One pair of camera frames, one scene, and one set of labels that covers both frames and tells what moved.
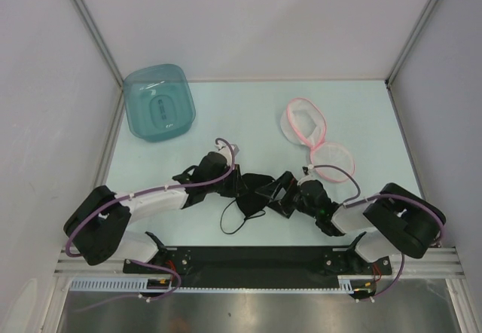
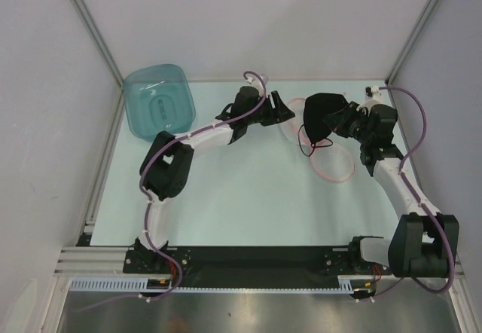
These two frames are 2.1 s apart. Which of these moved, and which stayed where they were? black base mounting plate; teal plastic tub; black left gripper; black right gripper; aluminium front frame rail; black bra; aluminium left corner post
Moved: black right gripper; black bra; black left gripper
Stayed: teal plastic tub; aluminium left corner post; black base mounting plate; aluminium front frame rail
